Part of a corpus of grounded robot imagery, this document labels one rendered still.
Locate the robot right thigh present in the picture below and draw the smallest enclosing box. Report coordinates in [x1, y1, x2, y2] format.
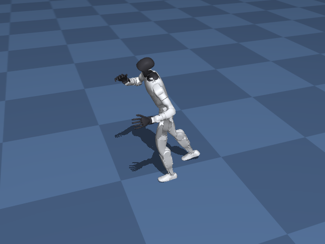
[168, 120, 185, 140]

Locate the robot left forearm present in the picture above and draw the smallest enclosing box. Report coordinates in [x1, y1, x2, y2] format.
[151, 108, 175, 123]

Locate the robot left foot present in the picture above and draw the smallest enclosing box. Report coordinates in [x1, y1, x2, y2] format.
[158, 172, 177, 182]

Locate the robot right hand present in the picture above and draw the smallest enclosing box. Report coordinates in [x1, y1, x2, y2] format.
[115, 74, 131, 84]

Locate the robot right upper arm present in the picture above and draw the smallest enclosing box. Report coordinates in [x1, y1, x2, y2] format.
[136, 69, 151, 86]

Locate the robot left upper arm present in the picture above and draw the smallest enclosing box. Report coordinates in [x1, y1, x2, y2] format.
[153, 84, 176, 113]

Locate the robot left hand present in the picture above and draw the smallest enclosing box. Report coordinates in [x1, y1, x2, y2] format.
[132, 114, 154, 129]

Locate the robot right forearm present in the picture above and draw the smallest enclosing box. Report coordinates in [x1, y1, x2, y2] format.
[125, 77, 138, 86]

